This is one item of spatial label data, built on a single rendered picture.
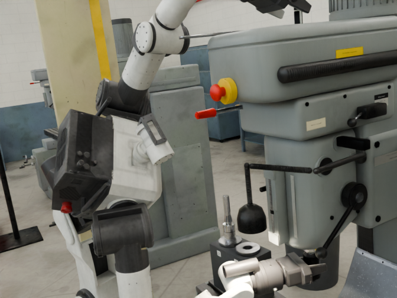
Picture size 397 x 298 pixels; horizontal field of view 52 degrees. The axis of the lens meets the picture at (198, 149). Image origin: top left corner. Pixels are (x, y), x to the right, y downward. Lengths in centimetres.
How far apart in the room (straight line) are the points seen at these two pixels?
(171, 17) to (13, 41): 889
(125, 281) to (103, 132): 40
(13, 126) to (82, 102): 732
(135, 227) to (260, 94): 46
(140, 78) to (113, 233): 44
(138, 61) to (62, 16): 146
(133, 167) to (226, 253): 59
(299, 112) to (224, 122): 756
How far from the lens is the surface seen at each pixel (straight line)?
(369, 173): 116
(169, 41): 111
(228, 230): 159
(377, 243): 159
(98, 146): 114
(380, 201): 121
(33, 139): 996
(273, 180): 106
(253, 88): 90
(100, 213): 113
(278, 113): 99
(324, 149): 105
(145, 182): 115
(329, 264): 335
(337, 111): 103
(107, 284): 156
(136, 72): 120
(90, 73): 261
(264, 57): 89
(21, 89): 986
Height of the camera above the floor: 185
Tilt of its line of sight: 13 degrees down
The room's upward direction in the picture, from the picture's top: 7 degrees counter-clockwise
